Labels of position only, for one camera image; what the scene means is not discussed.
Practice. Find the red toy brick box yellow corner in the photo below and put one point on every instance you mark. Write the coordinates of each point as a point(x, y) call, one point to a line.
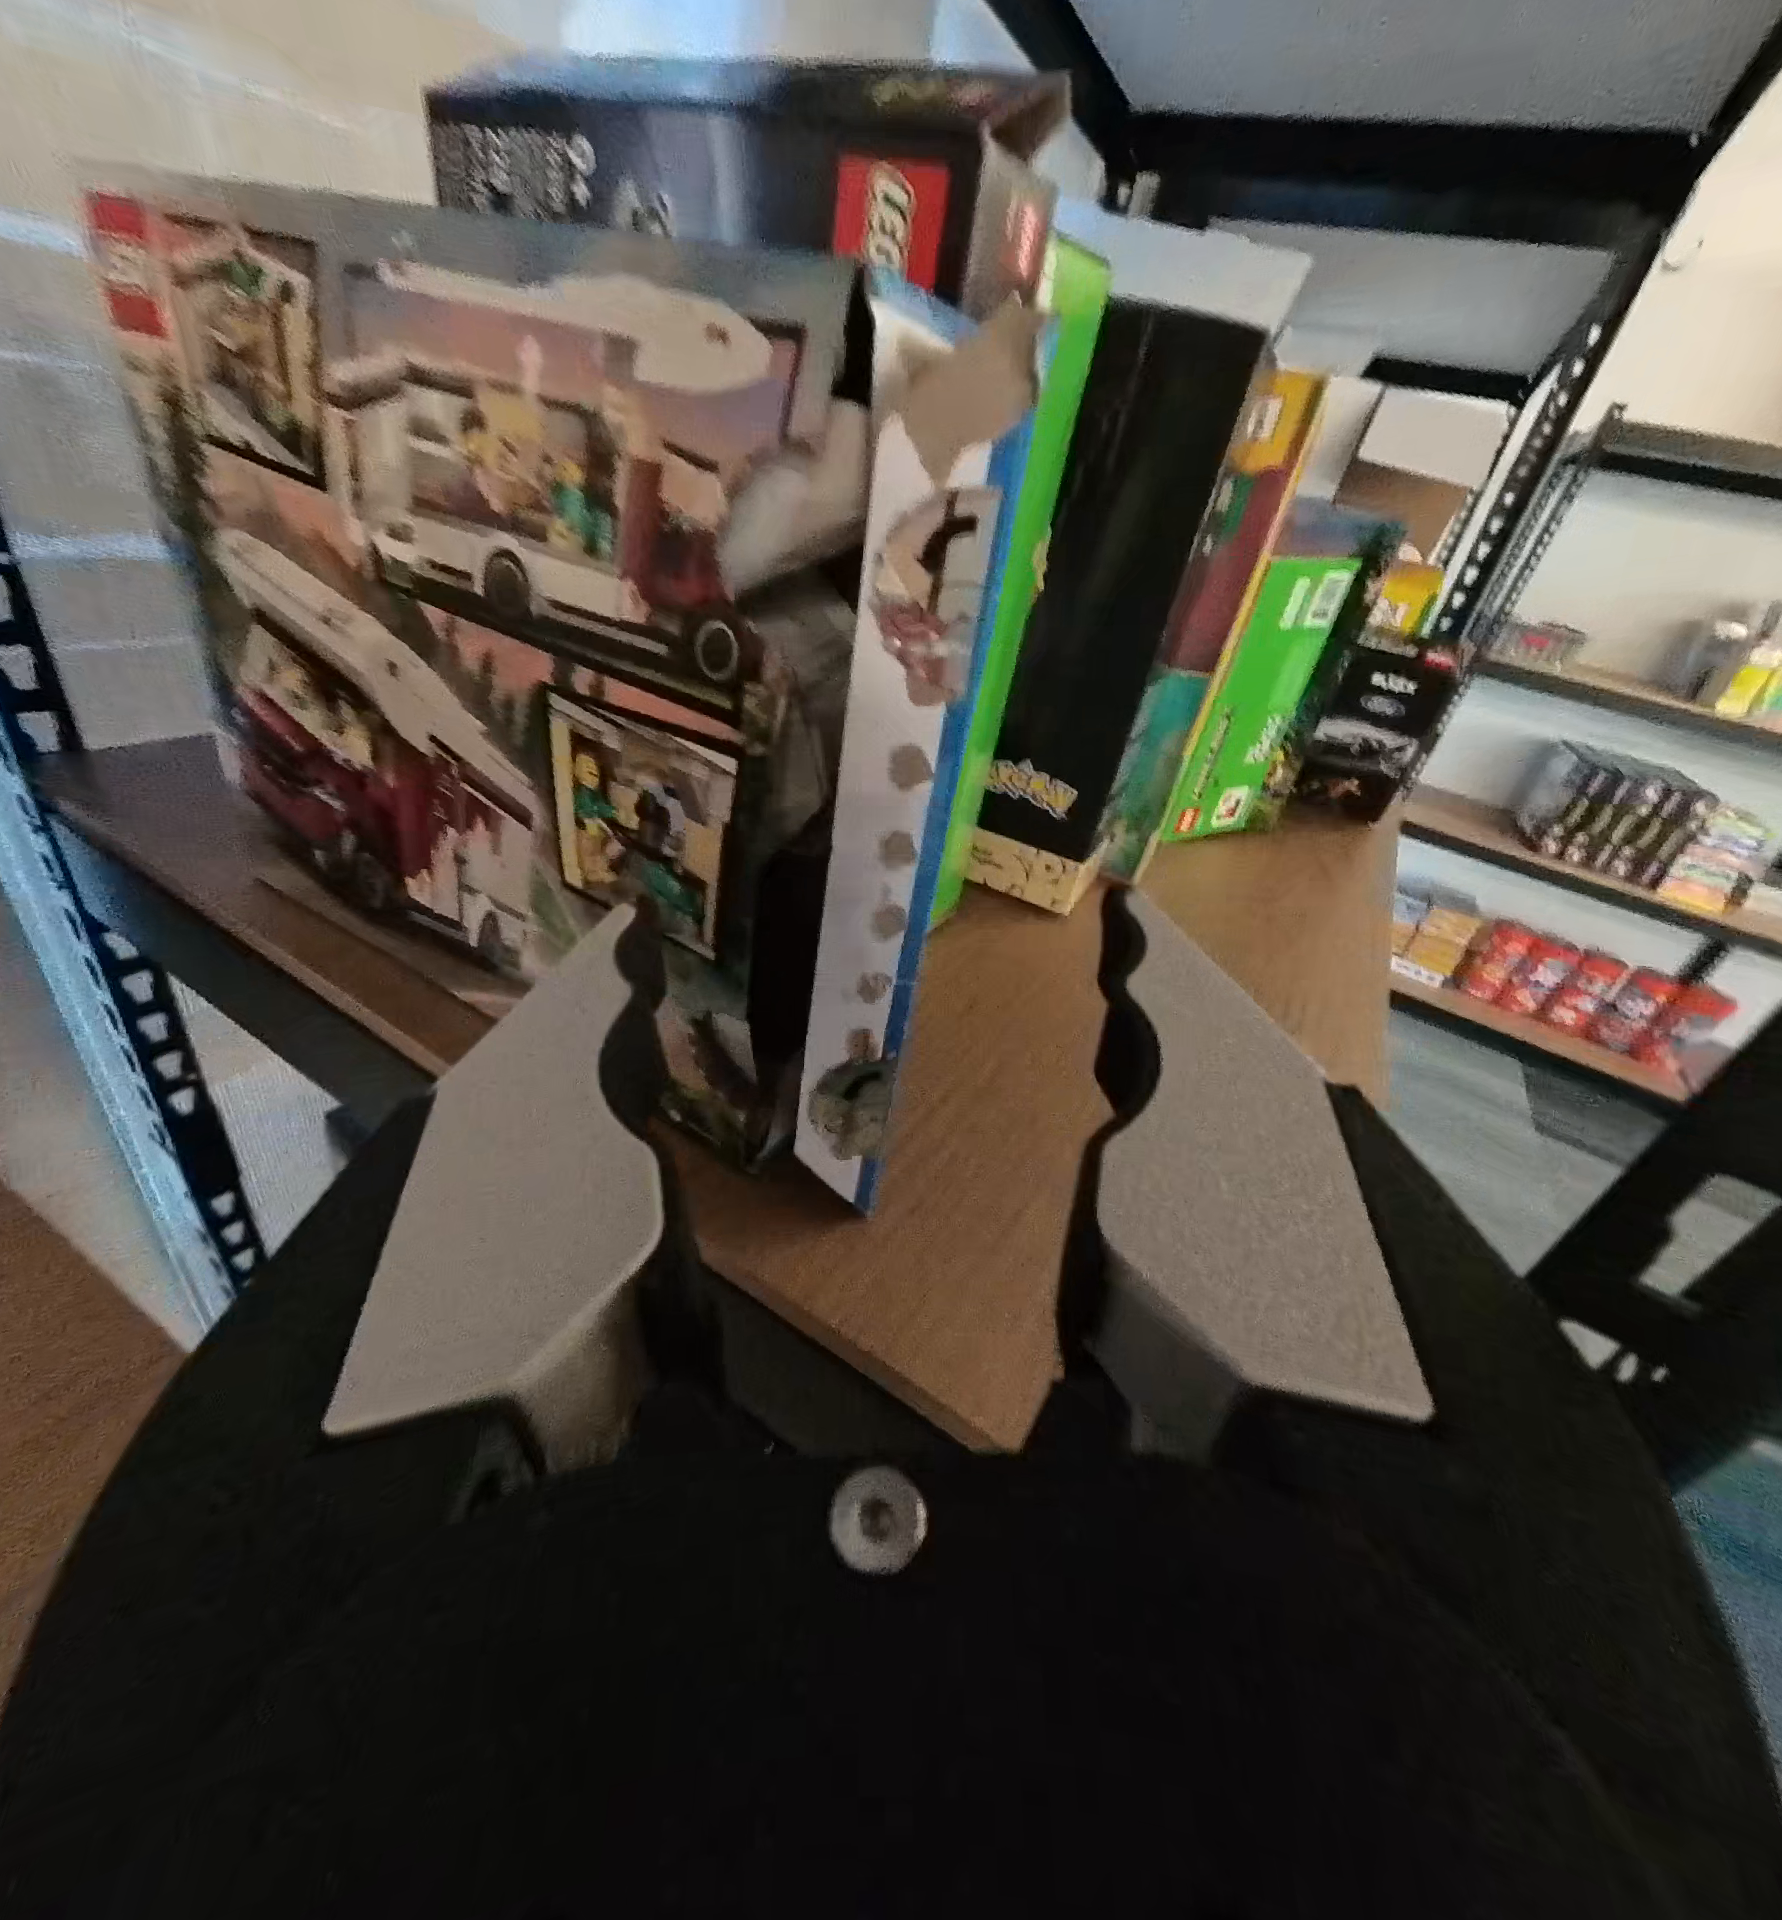
point(1240, 568)

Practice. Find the green plant toy brick box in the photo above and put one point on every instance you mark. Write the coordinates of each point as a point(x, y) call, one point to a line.
point(1270, 675)

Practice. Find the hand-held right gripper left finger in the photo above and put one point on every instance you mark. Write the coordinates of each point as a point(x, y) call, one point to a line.
point(503, 1201)

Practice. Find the pile of colourful card packs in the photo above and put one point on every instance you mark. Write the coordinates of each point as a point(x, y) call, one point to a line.
point(1732, 863)

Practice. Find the stack of dark card boxes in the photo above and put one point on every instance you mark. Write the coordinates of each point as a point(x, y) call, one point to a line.
point(1612, 812)

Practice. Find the small black car toy box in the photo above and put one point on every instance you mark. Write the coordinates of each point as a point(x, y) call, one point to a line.
point(1367, 727)

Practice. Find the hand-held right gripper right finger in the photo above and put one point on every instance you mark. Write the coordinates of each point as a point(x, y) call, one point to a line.
point(1255, 1201)

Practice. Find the bright green toy brick box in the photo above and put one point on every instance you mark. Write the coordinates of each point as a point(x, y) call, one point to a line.
point(1053, 448)

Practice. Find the camper van toy brick box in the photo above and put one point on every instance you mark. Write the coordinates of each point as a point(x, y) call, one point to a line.
point(459, 600)

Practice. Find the row of Lego boxes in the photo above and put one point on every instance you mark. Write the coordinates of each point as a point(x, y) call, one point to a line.
point(1130, 522)

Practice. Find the row of red canisters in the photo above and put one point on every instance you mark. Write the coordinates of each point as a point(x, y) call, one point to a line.
point(1584, 976)

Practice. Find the dark blue toy brick box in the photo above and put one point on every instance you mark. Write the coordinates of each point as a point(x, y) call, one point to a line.
point(679, 149)

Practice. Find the background wooden shelf unit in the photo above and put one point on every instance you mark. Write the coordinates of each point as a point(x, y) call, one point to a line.
point(1630, 691)

